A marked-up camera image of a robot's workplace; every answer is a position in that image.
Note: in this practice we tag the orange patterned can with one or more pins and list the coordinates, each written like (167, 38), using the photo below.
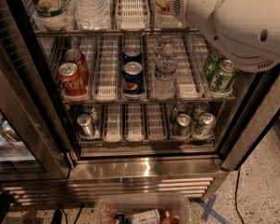
(162, 10)

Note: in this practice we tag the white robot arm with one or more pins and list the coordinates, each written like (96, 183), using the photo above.
(245, 31)

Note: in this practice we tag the clear water bottle top shelf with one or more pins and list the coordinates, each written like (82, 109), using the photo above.
(92, 14)

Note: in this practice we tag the rear blue pepsi can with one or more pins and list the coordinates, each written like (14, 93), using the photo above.
(132, 54)

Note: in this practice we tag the blue pepsi can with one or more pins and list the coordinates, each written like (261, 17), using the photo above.
(133, 78)
(132, 54)

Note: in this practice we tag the front blue pepsi can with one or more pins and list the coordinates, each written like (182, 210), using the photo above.
(133, 78)

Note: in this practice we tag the rear green can middle shelf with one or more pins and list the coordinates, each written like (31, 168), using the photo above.
(213, 59)

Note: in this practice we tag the green can shelf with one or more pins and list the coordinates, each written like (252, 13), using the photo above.
(223, 76)
(213, 59)

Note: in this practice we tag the rear red cola can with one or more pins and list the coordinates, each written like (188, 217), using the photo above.
(77, 57)

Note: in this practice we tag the red cola can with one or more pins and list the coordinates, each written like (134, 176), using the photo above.
(77, 57)
(71, 79)

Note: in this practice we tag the front green can middle shelf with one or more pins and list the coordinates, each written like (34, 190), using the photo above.
(223, 76)

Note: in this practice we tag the stainless steel fridge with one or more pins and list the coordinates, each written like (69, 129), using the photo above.
(134, 151)

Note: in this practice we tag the rear left green can bottom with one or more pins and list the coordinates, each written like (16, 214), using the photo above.
(178, 108)

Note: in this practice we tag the rear right green can bottom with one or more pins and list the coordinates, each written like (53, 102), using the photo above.
(199, 109)

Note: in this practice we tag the front red cola can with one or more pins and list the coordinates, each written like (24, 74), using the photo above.
(71, 79)

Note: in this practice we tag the rear silver can bottom shelf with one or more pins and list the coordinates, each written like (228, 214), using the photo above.
(91, 110)

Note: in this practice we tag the silver can shelf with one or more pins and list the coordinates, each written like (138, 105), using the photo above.
(85, 123)
(91, 110)

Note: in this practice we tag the front left green can bottom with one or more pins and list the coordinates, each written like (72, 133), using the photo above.
(181, 126)

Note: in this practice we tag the front right green can bottom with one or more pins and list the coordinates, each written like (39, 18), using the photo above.
(205, 125)

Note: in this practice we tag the front silver can bottom shelf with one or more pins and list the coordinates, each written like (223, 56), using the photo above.
(85, 123)

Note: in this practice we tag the glass fridge door left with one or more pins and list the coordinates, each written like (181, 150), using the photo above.
(25, 103)

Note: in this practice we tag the rear small water bottle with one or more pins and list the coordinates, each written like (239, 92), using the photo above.
(161, 42)

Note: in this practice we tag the small water bottle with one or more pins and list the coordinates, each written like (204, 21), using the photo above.
(161, 42)
(165, 68)

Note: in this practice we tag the front small water bottle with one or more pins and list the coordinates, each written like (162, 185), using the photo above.
(165, 68)

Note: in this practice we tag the clear plastic bin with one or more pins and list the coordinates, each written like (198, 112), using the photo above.
(172, 206)

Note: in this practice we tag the white bottle in bin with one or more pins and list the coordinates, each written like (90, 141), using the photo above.
(147, 217)

